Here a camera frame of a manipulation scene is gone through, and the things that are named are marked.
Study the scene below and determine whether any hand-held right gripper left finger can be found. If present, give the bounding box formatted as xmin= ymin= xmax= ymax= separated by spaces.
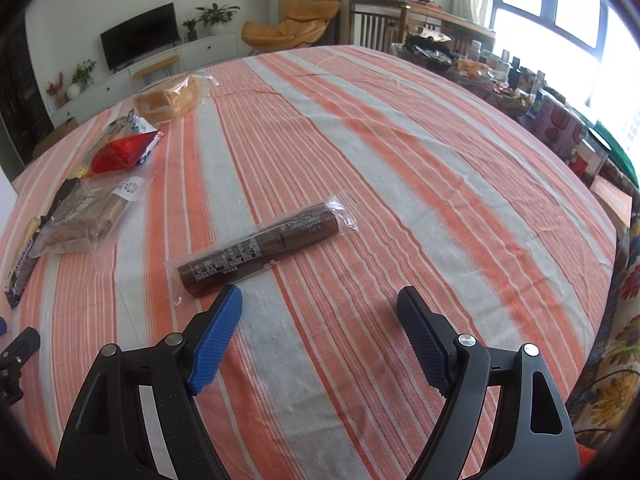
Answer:
xmin=55 ymin=283 xmax=243 ymax=480

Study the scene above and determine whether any dark roll snack packet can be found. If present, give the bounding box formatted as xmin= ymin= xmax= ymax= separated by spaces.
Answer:
xmin=165 ymin=194 xmax=359 ymax=307

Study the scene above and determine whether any orange lounge chair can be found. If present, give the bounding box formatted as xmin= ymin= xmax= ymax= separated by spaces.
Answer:
xmin=241 ymin=0 xmax=342 ymax=56

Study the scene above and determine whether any black television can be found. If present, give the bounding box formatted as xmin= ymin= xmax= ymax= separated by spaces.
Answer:
xmin=100 ymin=2 xmax=182 ymax=72

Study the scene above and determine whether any long black snack packet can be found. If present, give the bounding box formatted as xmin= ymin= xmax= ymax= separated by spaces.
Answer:
xmin=2 ymin=116 xmax=131 ymax=309

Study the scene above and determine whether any large green potted plant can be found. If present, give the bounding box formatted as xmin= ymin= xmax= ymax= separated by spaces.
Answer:
xmin=195 ymin=2 xmax=242 ymax=36

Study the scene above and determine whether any black bag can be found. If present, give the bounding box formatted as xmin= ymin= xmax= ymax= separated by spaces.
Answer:
xmin=402 ymin=32 xmax=461 ymax=63

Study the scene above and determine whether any wooden bed frame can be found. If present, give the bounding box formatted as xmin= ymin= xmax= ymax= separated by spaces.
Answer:
xmin=348 ymin=0 xmax=496 ymax=56

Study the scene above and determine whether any red snack packet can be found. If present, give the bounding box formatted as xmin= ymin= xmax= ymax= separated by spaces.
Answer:
xmin=90 ymin=130 xmax=165 ymax=176

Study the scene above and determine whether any floral cloth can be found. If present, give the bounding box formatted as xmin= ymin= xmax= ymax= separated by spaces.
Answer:
xmin=565 ymin=160 xmax=640 ymax=446

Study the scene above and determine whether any cardboard box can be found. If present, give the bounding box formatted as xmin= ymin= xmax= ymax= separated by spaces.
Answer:
xmin=32 ymin=117 xmax=80 ymax=161

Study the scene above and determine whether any wooden bench with hairpin legs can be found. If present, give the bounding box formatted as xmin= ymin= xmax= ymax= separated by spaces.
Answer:
xmin=131 ymin=55 xmax=180 ymax=87

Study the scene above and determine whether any blue and white snack packet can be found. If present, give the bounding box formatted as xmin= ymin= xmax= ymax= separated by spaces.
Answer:
xmin=120 ymin=109 xmax=156 ymax=163

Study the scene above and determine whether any orange striped tablecloth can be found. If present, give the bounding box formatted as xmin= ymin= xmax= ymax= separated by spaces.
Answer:
xmin=0 ymin=44 xmax=618 ymax=480

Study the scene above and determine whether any black display shelf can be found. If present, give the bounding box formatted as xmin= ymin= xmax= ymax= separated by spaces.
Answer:
xmin=0 ymin=10 xmax=53 ymax=161

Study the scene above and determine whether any red flower arrangement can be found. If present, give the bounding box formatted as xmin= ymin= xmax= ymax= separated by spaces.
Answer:
xmin=46 ymin=72 xmax=68 ymax=107

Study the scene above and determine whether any white television cabinet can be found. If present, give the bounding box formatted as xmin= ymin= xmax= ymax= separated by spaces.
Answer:
xmin=55 ymin=31 xmax=238 ymax=121

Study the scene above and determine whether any green plant in white vase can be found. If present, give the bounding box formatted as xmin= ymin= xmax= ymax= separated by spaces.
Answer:
xmin=66 ymin=59 xmax=97 ymax=100

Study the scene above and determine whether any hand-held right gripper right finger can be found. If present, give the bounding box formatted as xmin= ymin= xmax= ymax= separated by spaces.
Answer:
xmin=396 ymin=286 xmax=583 ymax=480

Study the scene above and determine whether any large window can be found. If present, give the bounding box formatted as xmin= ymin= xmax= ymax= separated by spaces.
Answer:
xmin=492 ymin=0 xmax=640 ymax=136

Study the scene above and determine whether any bagged bread loaf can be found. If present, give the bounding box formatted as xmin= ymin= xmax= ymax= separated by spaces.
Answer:
xmin=133 ymin=73 xmax=219 ymax=126

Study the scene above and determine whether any clear bag of brown biscuits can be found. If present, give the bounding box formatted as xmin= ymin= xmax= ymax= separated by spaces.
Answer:
xmin=37 ymin=172 xmax=153 ymax=256

